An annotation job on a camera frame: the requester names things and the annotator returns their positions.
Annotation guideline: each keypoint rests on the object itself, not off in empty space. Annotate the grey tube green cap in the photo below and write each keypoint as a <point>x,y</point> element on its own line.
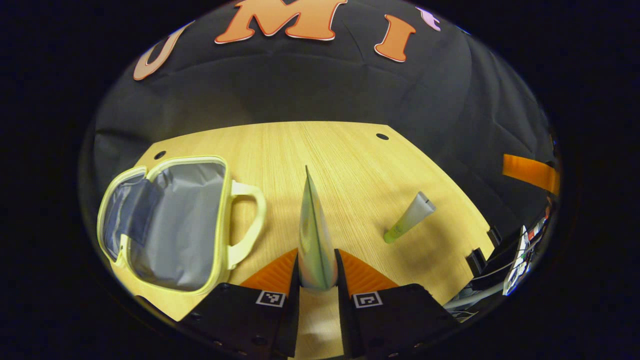
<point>412,216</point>

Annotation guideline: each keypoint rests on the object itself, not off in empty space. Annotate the pale yellow suitcase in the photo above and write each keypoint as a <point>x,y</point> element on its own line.
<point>185,225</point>

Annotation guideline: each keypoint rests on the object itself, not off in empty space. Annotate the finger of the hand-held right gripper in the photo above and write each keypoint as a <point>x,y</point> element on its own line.
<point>530,172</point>

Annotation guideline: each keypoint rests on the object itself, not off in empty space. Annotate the black table clamp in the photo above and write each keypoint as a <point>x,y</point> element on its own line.
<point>494,236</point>
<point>475,261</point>

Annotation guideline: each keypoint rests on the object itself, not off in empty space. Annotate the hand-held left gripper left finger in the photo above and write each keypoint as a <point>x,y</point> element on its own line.
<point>294,325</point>

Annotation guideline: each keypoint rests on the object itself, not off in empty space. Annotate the translucent pale green tube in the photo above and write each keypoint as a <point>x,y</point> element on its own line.
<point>315,240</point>

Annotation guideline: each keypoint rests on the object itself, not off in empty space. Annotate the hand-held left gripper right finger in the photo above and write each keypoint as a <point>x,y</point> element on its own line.
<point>345,325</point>

